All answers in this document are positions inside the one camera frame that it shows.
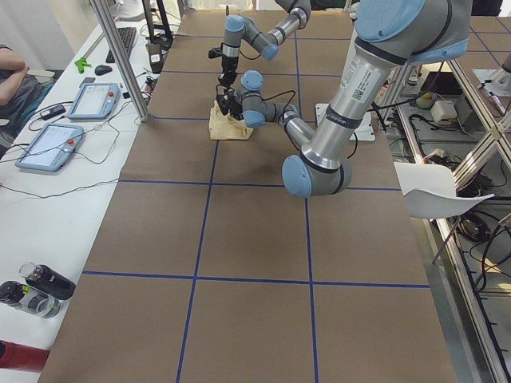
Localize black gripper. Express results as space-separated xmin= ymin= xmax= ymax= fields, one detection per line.
xmin=208 ymin=45 xmax=240 ymax=86
xmin=216 ymin=85 xmax=243 ymax=120

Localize beige long-sleeve graphic shirt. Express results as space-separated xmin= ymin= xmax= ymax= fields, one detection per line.
xmin=208 ymin=101 xmax=254 ymax=140

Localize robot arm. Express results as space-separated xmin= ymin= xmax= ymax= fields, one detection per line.
xmin=208 ymin=0 xmax=311 ymax=88
xmin=211 ymin=0 xmax=472 ymax=199

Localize black keyboard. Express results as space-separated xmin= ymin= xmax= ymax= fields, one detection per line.
xmin=117 ymin=26 xmax=137 ymax=57

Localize black computer mouse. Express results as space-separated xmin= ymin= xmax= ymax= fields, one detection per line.
xmin=94 ymin=65 xmax=113 ymax=77

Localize upper teach pendant tablet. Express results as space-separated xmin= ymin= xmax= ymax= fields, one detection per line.
xmin=67 ymin=83 xmax=120 ymax=120

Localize teach pendant tablet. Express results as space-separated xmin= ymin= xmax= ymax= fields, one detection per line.
xmin=67 ymin=83 xmax=120 ymax=120
xmin=15 ymin=123 xmax=85 ymax=172

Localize green plastic clip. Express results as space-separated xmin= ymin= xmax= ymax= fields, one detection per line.
xmin=74 ymin=57 xmax=92 ymax=74

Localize lower teach pendant tablet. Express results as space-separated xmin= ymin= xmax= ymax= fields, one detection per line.
xmin=15 ymin=123 xmax=85 ymax=172

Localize seated person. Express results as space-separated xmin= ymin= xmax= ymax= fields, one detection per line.
xmin=1 ymin=44 xmax=54 ymax=136

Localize white paper sheet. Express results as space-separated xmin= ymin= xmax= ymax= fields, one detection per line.
xmin=394 ymin=162 xmax=494 ymax=219

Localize black water bottle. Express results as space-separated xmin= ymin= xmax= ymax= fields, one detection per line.
xmin=18 ymin=262 xmax=76 ymax=300

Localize clear plastic bottle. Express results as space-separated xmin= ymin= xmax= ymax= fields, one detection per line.
xmin=1 ymin=281 xmax=61 ymax=319

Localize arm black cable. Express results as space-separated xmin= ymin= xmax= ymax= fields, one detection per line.
xmin=259 ymin=90 xmax=299 ymax=120

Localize aluminium frame post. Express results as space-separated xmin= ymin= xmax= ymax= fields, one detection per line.
xmin=90 ymin=0 xmax=149 ymax=122

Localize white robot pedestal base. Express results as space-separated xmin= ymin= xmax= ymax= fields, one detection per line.
xmin=314 ymin=102 xmax=377 ymax=143

